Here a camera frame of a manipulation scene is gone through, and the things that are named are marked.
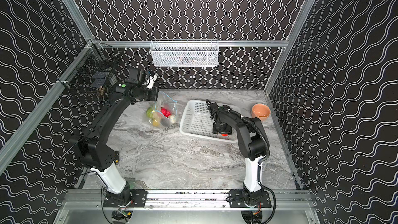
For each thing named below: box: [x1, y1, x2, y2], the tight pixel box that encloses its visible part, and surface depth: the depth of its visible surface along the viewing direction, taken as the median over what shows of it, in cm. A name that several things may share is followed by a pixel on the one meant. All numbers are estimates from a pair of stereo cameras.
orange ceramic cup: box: [251, 103, 272, 122], surface depth 105 cm
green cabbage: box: [146, 106, 154, 119], surface depth 102 cm
